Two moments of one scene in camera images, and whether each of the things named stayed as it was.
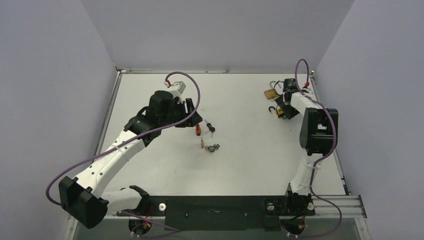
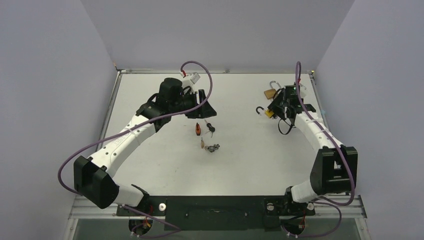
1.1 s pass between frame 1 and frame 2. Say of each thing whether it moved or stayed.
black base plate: stayed
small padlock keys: stayed
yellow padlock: moved
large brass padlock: stayed
